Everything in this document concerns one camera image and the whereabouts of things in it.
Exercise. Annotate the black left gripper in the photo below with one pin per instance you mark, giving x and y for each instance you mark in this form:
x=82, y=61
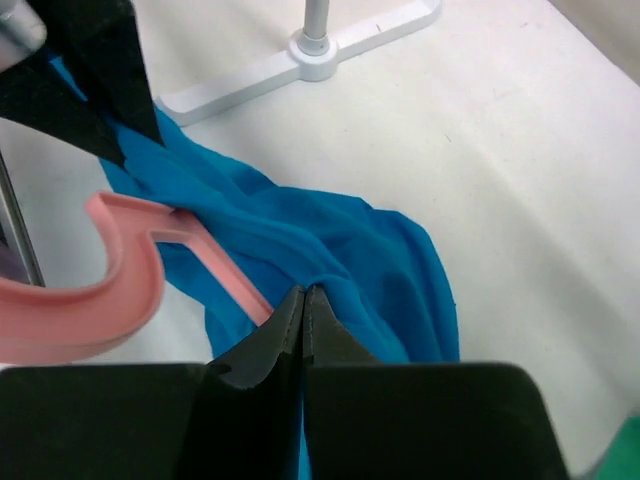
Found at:
x=99, y=43

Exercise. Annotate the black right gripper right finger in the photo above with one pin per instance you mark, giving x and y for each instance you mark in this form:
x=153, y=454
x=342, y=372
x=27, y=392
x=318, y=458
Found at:
x=349, y=406

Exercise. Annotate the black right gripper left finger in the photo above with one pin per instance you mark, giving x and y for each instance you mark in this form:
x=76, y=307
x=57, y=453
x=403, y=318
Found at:
x=252, y=400

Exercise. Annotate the blue t shirt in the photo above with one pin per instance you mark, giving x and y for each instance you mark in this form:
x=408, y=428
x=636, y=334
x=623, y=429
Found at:
x=380, y=270

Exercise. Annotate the pink plastic hanger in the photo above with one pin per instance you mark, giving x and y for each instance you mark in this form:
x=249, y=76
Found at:
x=46, y=326

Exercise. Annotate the green t shirt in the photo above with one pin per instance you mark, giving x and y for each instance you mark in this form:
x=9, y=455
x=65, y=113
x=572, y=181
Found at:
x=621, y=459

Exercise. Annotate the white metal clothes rack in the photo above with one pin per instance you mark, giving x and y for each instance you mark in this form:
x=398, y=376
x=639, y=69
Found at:
x=313, y=54

